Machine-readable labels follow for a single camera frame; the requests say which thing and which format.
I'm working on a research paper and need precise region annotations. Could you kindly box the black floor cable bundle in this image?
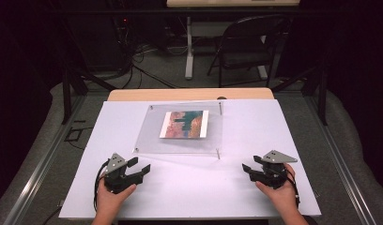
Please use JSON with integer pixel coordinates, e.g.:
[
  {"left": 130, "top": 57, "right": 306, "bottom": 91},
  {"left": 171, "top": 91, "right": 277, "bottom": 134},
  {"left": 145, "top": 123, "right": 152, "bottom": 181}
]
[{"left": 115, "top": 17, "right": 179, "bottom": 90}]

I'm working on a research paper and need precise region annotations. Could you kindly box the person's left hand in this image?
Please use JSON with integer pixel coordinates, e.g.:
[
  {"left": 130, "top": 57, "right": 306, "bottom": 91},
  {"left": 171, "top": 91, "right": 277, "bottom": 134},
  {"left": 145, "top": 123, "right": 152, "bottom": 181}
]
[{"left": 95, "top": 179, "right": 138, "bottom": 218}]

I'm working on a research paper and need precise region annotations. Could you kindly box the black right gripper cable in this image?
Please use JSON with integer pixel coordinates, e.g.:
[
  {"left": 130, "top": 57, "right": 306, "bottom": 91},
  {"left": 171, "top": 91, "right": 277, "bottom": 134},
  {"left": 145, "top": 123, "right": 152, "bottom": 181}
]
[{"left": 284, "top": 168, "right": 302, "bottom": 210}]

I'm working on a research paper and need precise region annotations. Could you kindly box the desk with white legs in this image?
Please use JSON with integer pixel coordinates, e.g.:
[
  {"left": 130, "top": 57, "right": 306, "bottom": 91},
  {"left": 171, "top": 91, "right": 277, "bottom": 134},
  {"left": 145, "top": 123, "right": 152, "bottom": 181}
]
[{"left": 165, "top": 0, "right": 302, "bottom": 82}]

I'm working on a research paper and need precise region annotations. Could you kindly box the painting print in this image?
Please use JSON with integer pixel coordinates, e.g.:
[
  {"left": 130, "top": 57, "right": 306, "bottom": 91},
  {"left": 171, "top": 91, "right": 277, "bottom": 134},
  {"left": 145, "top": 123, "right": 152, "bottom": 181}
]
[{"left": 159, "top": 110, "right": 210, "bottom": 140}]

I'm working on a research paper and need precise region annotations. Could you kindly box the person's right hand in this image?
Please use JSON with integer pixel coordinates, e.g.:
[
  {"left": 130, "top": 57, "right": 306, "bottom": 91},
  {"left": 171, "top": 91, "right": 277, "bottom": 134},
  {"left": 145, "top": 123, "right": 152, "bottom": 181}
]
[{"left": 254, "top": 162, "right": 301, "bottom": 218}]

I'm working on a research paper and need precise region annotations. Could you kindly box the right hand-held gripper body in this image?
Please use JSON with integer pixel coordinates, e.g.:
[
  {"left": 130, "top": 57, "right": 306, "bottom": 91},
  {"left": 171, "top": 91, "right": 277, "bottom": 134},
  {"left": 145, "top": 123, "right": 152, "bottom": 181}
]
[{"left": 249, "top": 149, "right": 299, "bottom": 190}]

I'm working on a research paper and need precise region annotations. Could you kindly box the white board table cover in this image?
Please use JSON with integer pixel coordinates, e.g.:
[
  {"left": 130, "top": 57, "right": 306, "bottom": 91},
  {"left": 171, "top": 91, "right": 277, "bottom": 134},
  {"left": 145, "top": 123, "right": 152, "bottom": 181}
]
[{"left": 58, "top": 98, "right": 322, "bottom": 220}]

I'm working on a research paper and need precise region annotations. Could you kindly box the aluminium floor rail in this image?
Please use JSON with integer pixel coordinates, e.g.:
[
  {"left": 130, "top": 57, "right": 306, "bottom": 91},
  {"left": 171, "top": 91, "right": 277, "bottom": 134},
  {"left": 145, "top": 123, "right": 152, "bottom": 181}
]
[
  {"left": 304, "top": 93, "right": 377, "bottom": 225},
  {"left": 2, "top": 93, "right": 87, "bottom": 225}
]

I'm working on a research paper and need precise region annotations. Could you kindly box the black metal stand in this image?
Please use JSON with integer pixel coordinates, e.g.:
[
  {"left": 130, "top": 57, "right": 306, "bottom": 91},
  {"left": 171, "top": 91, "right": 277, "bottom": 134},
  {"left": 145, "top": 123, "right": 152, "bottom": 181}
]
[
  {"left": 271, "top": 64, "right": 329, "bottom": 127},
  {"left": 61, "top": 66, "right": 118, "bottom": 126}
]

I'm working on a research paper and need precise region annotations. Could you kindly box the clear acrylic photo frame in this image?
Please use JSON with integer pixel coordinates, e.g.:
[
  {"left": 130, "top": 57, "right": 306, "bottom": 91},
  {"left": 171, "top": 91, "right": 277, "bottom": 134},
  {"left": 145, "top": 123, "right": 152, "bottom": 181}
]
[{"left": 131, "top": 100, "right": 225, "bottom": 160}]

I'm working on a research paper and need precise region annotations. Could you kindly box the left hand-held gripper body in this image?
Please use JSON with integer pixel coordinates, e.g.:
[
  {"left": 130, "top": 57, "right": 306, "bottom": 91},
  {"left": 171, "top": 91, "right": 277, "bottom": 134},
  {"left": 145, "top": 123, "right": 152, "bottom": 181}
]
[{"left": 102, "top": 152, "right": 141, "bottom": 195}]

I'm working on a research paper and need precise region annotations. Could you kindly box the black folding chair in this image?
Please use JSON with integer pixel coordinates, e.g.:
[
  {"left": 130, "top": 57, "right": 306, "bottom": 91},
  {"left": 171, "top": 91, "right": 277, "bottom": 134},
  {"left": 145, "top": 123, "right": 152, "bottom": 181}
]
[{"left": 207, "top": 14, "right": 291, "bottom": 89}]

